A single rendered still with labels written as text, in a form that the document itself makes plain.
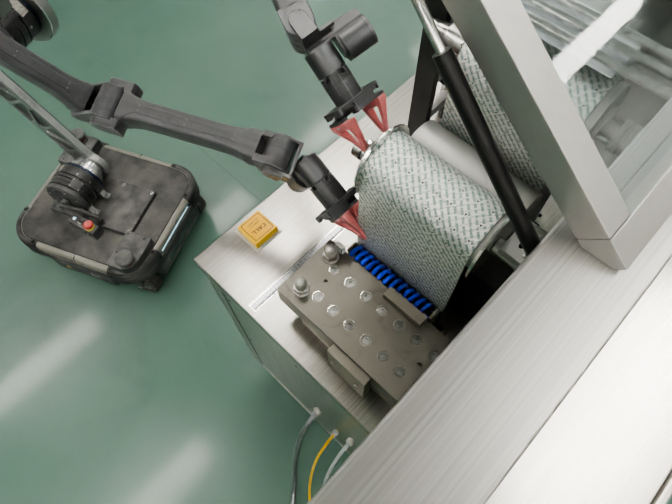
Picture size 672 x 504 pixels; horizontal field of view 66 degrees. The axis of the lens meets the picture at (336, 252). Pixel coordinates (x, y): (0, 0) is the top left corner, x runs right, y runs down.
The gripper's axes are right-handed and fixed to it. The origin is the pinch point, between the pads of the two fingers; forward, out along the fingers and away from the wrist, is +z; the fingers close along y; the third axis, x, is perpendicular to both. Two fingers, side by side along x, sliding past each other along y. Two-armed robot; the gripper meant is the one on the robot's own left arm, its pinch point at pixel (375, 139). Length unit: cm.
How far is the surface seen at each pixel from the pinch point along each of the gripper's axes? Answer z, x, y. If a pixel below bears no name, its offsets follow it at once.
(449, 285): 26.9, 11.3, 10.2
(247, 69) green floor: -33, -185, -70
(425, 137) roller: 4.8, 4.9, -6.5
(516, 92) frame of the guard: -9, 60, 25
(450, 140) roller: 7.8, 7.4, -9.2
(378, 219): 11.4, 2.5, 10.2
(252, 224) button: 4.4, -36.5, 19.6
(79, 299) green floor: 5, -158, 66
